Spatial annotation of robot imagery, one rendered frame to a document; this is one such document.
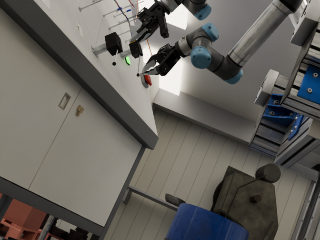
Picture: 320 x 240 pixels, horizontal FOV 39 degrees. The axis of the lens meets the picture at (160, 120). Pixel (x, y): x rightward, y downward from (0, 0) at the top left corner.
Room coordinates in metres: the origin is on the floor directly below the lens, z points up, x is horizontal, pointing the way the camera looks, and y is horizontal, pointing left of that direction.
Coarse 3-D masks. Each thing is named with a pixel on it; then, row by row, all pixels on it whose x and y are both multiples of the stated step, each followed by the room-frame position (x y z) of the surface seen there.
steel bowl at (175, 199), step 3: (165, 195) 7.18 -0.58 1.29; (168, 195) 7.09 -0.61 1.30; (171, 195) 7.05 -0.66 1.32; (165, 198) 7.18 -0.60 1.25; (168, 198) 7.09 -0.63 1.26; (171, 198) 7.04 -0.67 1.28; (174, 198) 7.03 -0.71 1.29; (177, 198) 7.02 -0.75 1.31; (168, 201) 7.12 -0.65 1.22; (171, 201) 7.07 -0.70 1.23; (174, 201) 7.05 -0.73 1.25; (177, 201) 7.04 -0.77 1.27; (180, 201) 7.04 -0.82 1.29; (183, 201) 7.07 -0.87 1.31; (174, 204) 7.08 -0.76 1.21; (177, 204) 7.07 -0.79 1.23
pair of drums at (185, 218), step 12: (180, 204) 3.14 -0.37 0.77; (180, 216) 3.07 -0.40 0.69; (192, 216) 2.98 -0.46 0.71; (204, 216) 2.94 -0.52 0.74; (216, 216) 2.92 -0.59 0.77; (180, 228) 3.02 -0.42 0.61; (192, 228) 2.96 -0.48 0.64; (204, 228) 2.93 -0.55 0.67; (216, 228) 2.91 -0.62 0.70; (228, 228) 2.92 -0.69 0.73; (240, 228) 2.96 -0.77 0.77
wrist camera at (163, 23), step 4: (160, 12) 1.74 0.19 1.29; (160, 16) 1.74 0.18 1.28; (164, 16) 1.76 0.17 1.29; (160, 20) 1.74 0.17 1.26; (164, 20) 1.74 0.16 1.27; (160, 24) 1.74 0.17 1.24; (164, 24) 1.74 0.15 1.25; (160, 28) 1.74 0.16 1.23; (164, 28) 1.74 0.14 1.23; (160, 32) 1.75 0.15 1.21; (164, 32) 1.74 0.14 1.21; (168, 32) 1.75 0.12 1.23; (164, 36) 1.75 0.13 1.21; (168, 36) 1.76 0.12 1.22
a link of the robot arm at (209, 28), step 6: (210, 24) 1.55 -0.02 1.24; (198, 30) 1.58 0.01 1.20; (204, 30) 1.55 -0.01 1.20; (210, 30) 1.54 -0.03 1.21; (216, 30) 1.58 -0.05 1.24; (186, 36) 1.62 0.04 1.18; (192, 36) 1.59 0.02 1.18; (198, 36) 1.56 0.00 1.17; (210, 36) 1.56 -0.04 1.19; (216, 36) 1.56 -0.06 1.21
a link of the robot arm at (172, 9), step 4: (160, 0) 1.74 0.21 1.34; (164, 0) 1.72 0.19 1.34; (168, 0) 1.72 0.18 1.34; (172, 0) 1.71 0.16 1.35; (164, 4) 1.73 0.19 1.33; (168, 4) 1.72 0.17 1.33; (172, 4) 1.72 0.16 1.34; (176, 4) 1.72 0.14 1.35; (168, 8) 1.73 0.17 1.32; (172, 8) 1.73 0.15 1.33; (176, 8) 1.75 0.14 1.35
